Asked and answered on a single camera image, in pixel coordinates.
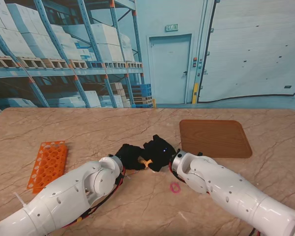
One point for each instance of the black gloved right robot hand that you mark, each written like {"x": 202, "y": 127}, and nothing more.
{"x": 159, "y": 153}

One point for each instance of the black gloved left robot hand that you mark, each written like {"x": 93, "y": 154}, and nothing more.
{"x": 130, "y": 157}

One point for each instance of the yellow orange cloth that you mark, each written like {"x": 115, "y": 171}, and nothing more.
{"x": 145, "y": 162}

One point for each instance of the pink rubber band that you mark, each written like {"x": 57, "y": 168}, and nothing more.
{"x": 171, "y": 188}

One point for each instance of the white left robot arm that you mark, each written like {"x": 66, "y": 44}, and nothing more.
{"x": 64, "y": 196}

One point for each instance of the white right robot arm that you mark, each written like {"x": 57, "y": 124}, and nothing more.
{"x": 236, "y": 191}

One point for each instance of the brown wooden tray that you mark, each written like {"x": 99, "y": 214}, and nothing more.
{"x": 216, "y": 137}

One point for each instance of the orange plastic test tube rack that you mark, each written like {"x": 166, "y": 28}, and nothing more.
{"x": 48, "y": 167}

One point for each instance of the warehouse print backdrop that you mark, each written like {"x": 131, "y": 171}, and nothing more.
{"x": 162, "y": 24}

